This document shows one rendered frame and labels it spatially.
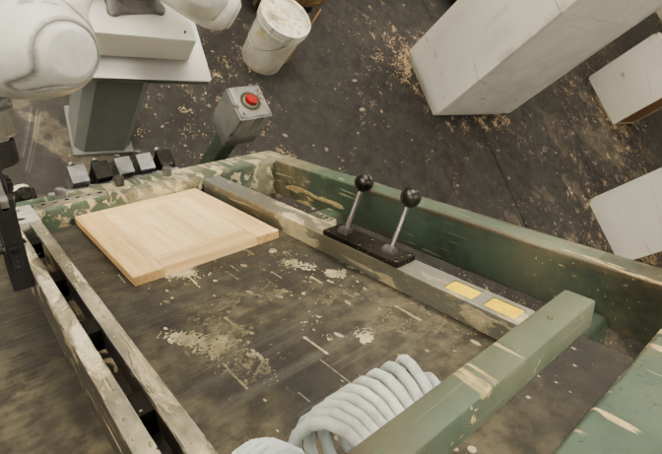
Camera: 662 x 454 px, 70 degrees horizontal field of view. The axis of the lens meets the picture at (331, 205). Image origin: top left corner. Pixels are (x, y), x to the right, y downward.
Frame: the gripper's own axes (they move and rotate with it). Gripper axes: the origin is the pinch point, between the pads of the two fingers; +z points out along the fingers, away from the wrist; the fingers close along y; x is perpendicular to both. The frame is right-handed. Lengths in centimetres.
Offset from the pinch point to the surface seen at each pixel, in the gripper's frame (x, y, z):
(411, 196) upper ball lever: 56, 32, -7
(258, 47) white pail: 144, -156, -26
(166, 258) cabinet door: 23.4, -0.5, 6.4
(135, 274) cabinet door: 16.6, 1.7, 6.5
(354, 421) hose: 9, 67, -13
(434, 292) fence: 49, 43, 5
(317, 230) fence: 50, 13, 4
